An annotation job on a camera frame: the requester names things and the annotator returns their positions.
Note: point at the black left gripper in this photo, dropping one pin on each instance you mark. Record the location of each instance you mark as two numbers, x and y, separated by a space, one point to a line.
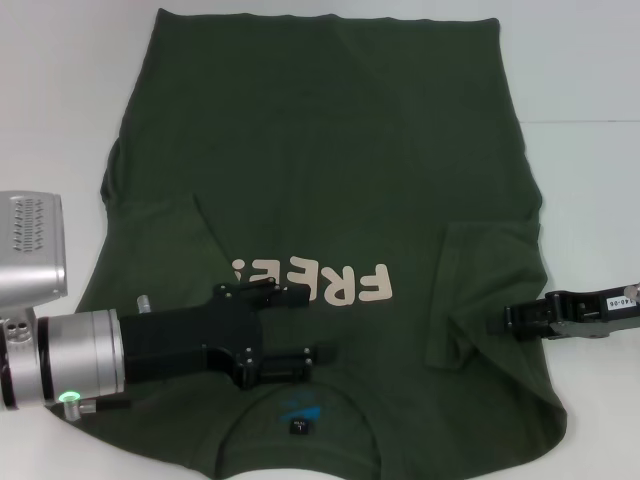
170 345

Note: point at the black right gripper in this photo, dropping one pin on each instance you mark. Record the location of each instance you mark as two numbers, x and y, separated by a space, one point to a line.
590 310

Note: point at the dark green printed t-shirt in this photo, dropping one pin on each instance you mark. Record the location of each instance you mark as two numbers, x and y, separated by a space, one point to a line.
325 150

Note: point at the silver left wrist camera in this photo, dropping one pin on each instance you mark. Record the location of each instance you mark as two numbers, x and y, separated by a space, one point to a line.
30 250

